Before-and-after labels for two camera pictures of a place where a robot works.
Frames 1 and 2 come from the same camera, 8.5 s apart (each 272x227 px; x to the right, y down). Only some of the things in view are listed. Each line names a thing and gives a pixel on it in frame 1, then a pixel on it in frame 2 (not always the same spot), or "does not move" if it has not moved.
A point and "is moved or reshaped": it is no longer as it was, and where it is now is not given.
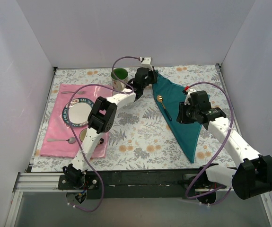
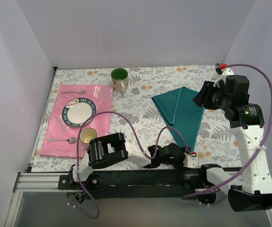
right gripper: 181,116 → 205,95
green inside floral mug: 118,84 does not move
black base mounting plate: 138,183 does not move
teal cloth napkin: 168,96 is moved or reshaped
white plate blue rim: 79,110 does not move
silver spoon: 71,140 does not move
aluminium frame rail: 32,182 does not move
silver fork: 72,92 does not move
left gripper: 151,76 → 181,160
